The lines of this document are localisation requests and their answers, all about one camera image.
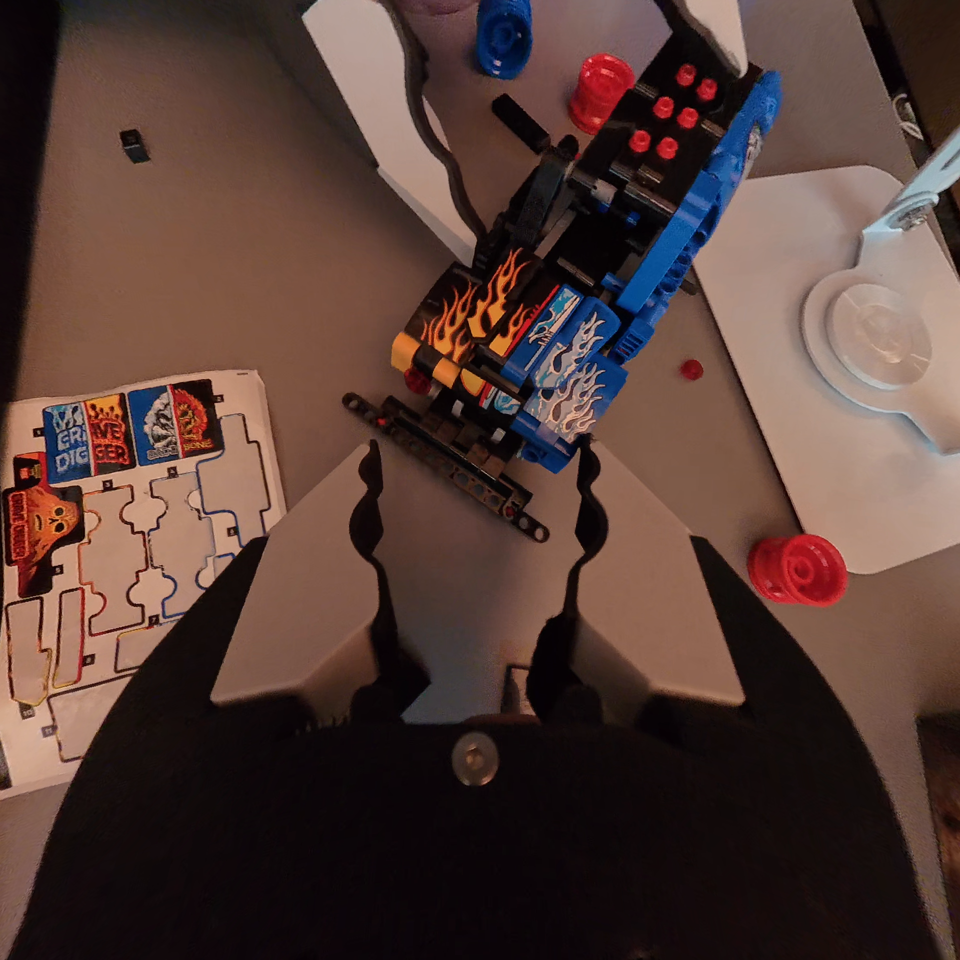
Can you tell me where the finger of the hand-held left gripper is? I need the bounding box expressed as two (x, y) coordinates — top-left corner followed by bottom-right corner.
(656, 0), (750, 80)
(300, 0), (489, 262)

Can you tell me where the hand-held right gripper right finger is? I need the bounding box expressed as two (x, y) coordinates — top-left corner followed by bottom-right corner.
(525, 438), (747, 725)

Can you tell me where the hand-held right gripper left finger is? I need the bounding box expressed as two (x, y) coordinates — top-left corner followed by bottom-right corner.
(210, 438), (432, 727)

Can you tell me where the brick-built toy truck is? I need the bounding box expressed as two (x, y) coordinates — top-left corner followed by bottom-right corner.
(341, 58), (783, 543)

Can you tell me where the red wheel rim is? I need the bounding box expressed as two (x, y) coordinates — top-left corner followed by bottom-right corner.
(567, 52), (637, 136)
(746, 534), (849, 607)

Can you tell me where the blue wheel rim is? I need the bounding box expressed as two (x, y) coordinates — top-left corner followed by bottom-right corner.
(472, 0), (534, 80)

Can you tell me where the small black brick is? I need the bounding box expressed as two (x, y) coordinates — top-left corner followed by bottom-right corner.
(491, 93), (550, 151)

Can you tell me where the sticker sheet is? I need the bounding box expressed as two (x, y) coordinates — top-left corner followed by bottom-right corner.
(0, 367), (288, 800)

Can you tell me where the clear round disc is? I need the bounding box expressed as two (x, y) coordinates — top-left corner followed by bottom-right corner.
(825, 281), (933, 390)

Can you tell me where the black dotted pad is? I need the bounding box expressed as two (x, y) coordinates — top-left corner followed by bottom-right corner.
(0, 0), (61, 406)

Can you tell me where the white stand with base plate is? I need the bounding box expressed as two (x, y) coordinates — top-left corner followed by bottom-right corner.
(690, 123), (960, 576)

